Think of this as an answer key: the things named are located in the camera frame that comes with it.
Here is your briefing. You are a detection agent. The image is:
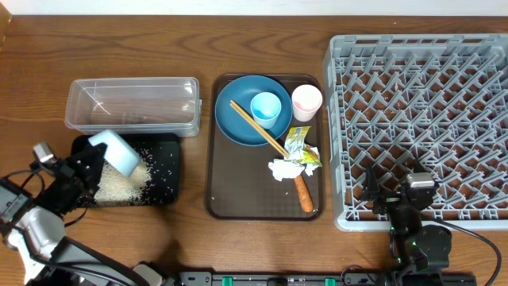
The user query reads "light blue bowl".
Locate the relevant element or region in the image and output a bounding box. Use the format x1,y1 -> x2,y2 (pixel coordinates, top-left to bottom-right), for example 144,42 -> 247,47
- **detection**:
88,129 -> 140,177

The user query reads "orange carrot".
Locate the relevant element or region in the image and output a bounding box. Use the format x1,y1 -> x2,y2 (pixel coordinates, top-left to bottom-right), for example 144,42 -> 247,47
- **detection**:
294,175 -> 314,213

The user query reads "white tissue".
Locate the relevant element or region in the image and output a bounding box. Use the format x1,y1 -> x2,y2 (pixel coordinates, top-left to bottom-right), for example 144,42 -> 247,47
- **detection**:
268,145 -> 322,181

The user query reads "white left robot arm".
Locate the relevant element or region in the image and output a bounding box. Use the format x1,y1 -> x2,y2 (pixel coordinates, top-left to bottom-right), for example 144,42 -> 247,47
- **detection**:
1,141 -> 167,285

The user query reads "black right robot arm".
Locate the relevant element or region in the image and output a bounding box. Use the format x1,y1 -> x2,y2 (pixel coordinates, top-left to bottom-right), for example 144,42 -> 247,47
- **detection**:
360,163 -> 452,285

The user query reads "grey plastic dishwasher rack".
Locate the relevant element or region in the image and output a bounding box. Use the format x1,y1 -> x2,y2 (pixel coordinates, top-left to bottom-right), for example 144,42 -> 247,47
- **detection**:
323,34 -> 507,231

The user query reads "pile of white rice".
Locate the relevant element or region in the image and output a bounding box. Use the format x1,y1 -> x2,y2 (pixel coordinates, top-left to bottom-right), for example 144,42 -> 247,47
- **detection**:
93,149 -> 179,207

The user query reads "black tray bin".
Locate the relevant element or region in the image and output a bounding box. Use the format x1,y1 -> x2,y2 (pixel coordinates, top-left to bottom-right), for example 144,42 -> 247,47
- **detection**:
78,133 -> 180,207

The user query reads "clear plastic bin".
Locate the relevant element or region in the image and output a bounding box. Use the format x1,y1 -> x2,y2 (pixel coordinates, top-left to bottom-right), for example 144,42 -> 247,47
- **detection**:
65,77 -> 202,137

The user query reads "yellow green snack wrapper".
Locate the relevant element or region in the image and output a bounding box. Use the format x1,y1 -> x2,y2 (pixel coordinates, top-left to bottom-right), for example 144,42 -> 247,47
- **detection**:
284,126 -> 322,167

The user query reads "pink plastic cup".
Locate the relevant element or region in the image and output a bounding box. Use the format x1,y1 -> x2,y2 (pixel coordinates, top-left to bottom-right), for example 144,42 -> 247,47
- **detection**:
291,84 -> 323,122

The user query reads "brown serving tray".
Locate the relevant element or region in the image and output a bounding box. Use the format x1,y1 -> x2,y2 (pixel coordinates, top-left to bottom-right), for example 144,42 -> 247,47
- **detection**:
206,74 -> 325,221

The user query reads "light blue plastic cup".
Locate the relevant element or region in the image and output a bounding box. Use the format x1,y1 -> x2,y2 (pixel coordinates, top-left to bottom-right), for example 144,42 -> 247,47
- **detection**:
250,92 -> 282,129

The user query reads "dark blue plate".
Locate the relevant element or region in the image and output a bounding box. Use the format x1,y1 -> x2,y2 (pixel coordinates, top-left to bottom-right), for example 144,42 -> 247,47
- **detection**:
214,75 -> 294,147

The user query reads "wooden chopstick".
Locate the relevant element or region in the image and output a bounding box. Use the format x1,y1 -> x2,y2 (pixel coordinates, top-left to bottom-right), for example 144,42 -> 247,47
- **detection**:
230,99 -> 291,157
229,102 -> 287,159

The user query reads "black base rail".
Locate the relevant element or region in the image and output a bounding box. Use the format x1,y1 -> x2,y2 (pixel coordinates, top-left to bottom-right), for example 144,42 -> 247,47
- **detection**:
174,271 -> 477,286

